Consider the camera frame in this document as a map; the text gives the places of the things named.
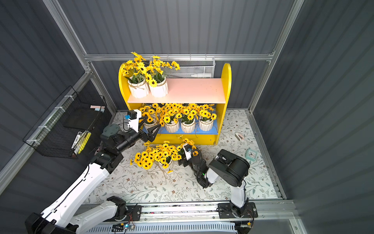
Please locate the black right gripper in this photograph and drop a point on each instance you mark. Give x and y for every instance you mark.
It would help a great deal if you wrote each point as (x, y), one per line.
(192, 158)

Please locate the white wire basket behind shelf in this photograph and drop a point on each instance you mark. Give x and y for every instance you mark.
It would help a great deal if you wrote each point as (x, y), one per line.
(193, 69)

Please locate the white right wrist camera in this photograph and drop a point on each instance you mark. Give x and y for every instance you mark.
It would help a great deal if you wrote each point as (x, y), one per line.
(187, 149)

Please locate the yellow wooden shelf unit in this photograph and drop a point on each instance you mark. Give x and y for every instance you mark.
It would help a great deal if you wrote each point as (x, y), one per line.
(194, 90)

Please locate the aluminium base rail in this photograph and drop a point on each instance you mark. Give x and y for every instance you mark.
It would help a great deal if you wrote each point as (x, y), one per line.
(209, 211)

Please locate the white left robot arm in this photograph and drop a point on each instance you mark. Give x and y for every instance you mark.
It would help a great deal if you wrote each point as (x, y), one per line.
(60, 217)

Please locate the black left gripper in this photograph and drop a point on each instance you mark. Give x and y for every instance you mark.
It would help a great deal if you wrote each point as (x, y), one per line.
(145, 134)

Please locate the pink sticky note pad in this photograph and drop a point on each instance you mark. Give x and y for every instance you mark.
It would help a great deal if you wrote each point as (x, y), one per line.
(98, 108)

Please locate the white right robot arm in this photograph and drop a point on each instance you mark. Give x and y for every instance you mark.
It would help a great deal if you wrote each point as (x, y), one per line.
(232, 169)

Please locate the sunflower pot top shelf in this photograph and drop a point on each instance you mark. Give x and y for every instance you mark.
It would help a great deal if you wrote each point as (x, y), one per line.
(167, 155)
(134, 71)

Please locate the black wire wall basket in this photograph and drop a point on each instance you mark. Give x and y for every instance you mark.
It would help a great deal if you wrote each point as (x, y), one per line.
(54, 137)

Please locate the yellow book in basket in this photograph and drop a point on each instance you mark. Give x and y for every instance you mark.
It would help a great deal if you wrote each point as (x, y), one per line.
(80, 142)

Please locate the sunflower pot lower right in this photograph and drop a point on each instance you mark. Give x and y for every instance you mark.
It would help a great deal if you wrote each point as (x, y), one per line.
(206, 116)

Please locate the sunflower pot lower left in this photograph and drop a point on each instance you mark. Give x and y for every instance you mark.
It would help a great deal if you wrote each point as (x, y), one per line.
(151, 113)

